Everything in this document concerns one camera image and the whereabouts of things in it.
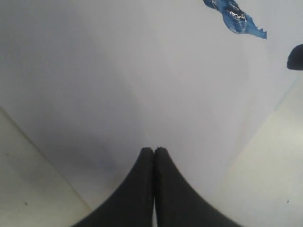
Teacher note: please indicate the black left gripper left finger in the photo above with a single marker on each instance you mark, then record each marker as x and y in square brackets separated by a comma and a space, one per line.
[131, 204]

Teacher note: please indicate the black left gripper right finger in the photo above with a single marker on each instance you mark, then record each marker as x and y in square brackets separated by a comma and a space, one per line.
[177, 204]

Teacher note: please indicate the black paintbrush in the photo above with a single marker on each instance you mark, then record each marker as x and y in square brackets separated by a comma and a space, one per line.
[295, 58]

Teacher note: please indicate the white sheet of paper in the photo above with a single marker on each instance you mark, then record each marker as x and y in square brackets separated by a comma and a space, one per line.
[91, 82]

